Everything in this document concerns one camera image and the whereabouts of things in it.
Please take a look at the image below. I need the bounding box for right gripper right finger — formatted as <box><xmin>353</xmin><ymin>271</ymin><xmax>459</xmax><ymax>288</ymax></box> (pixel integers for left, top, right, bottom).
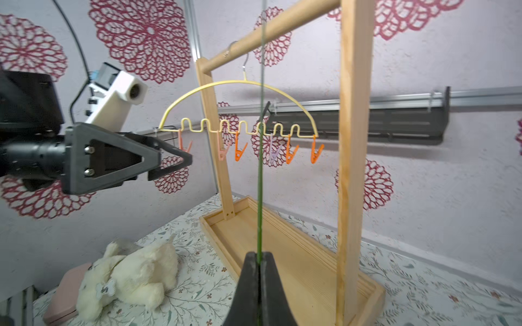
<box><xmin>260</xmin><ymin>251</ymin><xmax>297</xmax><ymax>325</ymax></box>

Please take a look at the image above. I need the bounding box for lilac clothespin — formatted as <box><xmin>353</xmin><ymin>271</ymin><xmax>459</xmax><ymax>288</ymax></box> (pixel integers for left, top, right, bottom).
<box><xmin>265</xmin><ymin>136</ymin><xmax>285</xmax><ymax>167</ymax></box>

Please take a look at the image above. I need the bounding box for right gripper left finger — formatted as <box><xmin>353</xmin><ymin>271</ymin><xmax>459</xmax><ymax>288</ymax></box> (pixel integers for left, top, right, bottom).
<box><xmin>223</xmin><ymin>252</ymin><xmax>260</xmax><ymax>326</ymax></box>

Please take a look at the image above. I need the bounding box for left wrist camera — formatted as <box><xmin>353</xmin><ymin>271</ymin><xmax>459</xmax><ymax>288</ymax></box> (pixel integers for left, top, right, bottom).
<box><xmin>86</xmin><ymin>62</ymin><xmax>148</xmax><ymax>133</ymax></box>

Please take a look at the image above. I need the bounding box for wooden clothes rack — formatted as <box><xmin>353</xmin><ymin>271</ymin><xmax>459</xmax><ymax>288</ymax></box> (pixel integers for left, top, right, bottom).
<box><xmin>196</xmin><ymin>1</ymin><xmax>386</xmax><ymax>325</ymax></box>

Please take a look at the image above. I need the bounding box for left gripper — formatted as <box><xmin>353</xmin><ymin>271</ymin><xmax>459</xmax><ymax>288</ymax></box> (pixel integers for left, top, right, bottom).
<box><xmin>1</xmin><ymin>124</ymin><xmax>193</xmax><ymax>195</ymax></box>

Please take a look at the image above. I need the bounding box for light blue artificial flower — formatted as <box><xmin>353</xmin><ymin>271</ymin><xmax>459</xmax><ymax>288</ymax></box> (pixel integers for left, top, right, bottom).
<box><xmin>256</xmin><ymin>0</ymin><xmax>269</xmax><ymax>266</ymax></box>

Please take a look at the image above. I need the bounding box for black wall shelf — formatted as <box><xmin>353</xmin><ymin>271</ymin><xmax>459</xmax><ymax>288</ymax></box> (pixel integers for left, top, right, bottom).
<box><xmin>265</xmin><ymin>87</ymin><xmax>451</xmax><ymax>146</ymax></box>

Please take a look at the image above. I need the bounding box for orange clothespin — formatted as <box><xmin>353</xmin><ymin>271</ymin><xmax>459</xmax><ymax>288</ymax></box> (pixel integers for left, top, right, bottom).
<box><xmin>311</xmin><ymin>135</ymin><xmax>325</xmax><ymax>164</ymax></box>
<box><xmin>285</xmin><ymin>136</ymin><xmax>300</xmax><ymax>164</ymax></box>
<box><xmin>235</xmin><ymin>132</ymin><xmax>247</xmax><ymax>162</ymax></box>

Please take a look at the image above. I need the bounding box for pink box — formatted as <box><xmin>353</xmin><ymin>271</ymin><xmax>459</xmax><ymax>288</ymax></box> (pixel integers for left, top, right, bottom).
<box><xmin>43</xmin><ymin>263</ymin><xmax>92</xmax><ymax>326</ymax></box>

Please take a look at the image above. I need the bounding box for yellow wavy clothes hanger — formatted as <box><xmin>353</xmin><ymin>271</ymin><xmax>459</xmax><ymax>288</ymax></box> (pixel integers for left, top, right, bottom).
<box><xmin>158</xmin><ymin>52</ymin><xmax>319</xmax><ymax>139</ymax></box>

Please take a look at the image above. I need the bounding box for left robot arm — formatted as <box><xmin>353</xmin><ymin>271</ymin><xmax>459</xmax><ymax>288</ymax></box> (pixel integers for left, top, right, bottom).
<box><xmin>1</xmin><ymin>71</ymin><xmax>192</xmax><ymax>195</ymax></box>

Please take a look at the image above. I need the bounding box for white plush teddy bear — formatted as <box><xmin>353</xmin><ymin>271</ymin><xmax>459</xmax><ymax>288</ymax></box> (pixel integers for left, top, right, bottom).
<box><xmin>76</xmin><ymin>236</ymin><xmax>178</xmax><ymax>322</ymax></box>

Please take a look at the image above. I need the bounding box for orange clothespin far right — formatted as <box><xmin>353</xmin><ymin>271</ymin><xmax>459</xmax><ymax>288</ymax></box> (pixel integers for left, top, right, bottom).
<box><xmin>311</xmin><ymin>135</ymin><xmax>325</xmax><ymax>164</ymax></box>

